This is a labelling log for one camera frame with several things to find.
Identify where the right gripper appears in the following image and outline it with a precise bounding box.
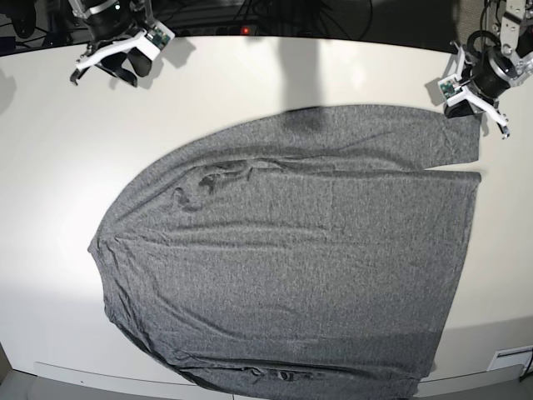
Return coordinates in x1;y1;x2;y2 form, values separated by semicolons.
69;1;174;88

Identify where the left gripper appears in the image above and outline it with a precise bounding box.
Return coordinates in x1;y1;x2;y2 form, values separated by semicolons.
437;39;532;139

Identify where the grey T-shirt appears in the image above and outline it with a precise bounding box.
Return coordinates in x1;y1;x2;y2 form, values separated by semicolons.
88;105;481;399

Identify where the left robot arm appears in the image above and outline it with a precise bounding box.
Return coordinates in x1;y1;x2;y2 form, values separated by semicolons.
437;0;532;138

